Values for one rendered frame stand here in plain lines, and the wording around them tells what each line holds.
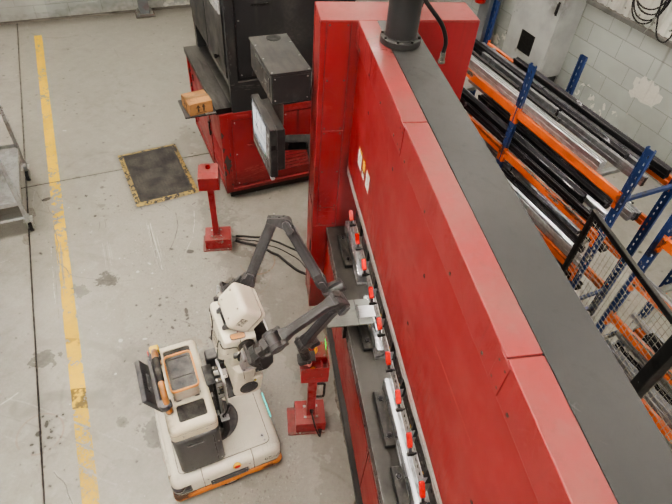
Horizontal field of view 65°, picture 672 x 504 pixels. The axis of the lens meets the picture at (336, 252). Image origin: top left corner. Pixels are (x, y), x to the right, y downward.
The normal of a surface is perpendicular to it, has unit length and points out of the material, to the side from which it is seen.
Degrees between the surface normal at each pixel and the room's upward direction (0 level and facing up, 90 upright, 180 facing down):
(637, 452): 0
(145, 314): 0
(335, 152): 90
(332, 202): 90
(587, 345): 0
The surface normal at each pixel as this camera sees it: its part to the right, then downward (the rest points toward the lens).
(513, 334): 0.07, -0.70
